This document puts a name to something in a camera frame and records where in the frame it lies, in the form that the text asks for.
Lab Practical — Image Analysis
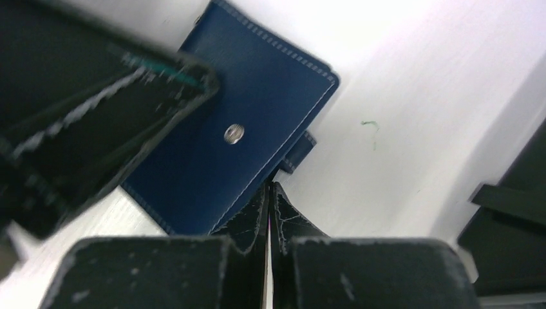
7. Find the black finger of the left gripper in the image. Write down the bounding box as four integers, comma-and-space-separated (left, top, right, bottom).
0, 0, 221, 283

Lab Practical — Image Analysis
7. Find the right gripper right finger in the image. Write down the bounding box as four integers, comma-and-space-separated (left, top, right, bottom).
270, 183, 480, 308

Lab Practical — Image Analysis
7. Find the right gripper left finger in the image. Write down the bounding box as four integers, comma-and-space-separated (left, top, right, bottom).
41, 183, 270, 308

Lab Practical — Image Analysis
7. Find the blue leather card holder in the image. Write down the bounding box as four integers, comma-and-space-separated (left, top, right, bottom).
122, 1, 339, 235

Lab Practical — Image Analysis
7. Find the black card tray stand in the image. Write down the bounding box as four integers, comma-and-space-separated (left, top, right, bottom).
458, 124, 545, 297

